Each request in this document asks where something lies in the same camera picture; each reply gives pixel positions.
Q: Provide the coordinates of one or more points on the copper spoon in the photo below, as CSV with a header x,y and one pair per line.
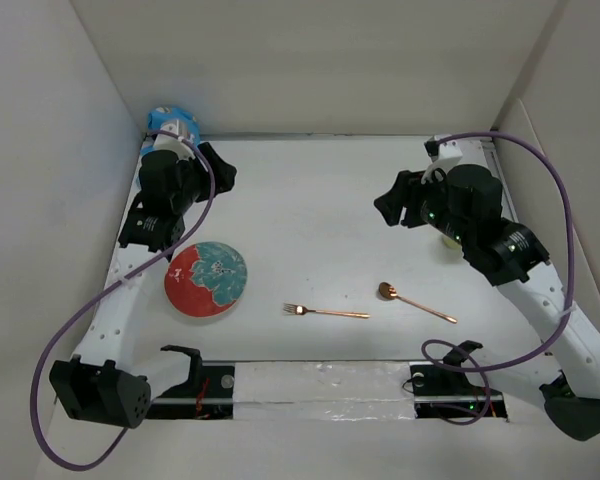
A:
x,y
389,292

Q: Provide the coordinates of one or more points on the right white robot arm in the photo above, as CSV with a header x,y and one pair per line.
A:
x,y
564,380

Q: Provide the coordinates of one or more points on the metal rail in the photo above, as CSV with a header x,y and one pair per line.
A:
x,y
311,401

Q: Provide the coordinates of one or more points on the blue astronaut print cloth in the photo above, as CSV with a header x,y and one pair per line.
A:
x,y
159,115

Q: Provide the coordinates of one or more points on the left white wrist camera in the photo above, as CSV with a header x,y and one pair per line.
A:
x,y
170,138

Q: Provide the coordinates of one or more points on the pale yellow mug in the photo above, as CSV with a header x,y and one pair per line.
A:
x,y
450,243

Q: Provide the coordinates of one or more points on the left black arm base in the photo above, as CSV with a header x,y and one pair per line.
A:
x,y
206,394

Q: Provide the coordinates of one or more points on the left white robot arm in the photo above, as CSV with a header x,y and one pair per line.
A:
x,y
101,382

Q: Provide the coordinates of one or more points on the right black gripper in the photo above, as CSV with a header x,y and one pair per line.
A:
x,y
391,203

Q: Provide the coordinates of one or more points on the copper fork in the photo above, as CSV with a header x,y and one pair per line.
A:
x,y
300,310

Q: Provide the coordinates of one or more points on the red and teal plate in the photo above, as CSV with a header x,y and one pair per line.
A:
x,y
205,279

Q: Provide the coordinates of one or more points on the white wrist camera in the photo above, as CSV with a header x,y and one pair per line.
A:
x,y
443,154
170,138

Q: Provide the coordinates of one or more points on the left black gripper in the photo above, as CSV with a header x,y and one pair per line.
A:
x,y
222,173

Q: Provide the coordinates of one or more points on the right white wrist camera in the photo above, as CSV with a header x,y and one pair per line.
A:
x,y
443,154

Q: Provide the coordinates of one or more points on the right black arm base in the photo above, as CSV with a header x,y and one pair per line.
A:
x,y
425,379

